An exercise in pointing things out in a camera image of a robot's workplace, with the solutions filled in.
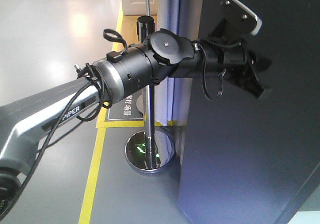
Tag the chrome stanchion post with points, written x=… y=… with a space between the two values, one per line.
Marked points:
x=149 y=151

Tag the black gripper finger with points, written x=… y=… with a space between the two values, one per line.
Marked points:
x=254 y=87

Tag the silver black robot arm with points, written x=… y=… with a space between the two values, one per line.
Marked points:
x=109 y=80

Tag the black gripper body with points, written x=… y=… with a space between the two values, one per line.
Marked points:
x=238 y=64

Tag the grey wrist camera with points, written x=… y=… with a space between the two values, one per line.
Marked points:
x=241 y=17

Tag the dark grey fridge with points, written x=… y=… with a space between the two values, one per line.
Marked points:
x=246 y=160

